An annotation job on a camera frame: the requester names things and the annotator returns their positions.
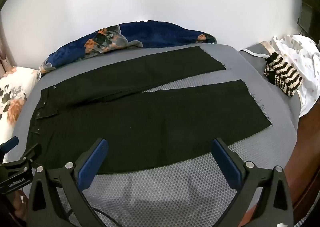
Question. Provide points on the navy floral blanket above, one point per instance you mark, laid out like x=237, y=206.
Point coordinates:
x=155, y=34

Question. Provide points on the black cream striped knit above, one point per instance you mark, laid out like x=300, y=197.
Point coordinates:
x=283, y=74

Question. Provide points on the white floral pillow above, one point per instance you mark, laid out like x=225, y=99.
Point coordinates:
x=15, y=87

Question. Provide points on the white dotted cloth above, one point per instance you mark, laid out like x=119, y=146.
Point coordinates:
x=305, y=52

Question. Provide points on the grey mesh mattress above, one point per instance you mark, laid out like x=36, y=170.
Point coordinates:
x=162, y=192

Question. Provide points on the black pants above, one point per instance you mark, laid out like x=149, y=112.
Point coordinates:
x=125, y=122

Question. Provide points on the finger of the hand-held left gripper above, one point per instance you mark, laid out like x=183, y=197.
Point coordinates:
x=10, y=143
x=31, y=153

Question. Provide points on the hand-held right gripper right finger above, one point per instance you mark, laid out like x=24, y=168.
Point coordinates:
x=226, y=164

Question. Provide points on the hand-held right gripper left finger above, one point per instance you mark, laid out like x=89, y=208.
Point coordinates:
x=91, y=164

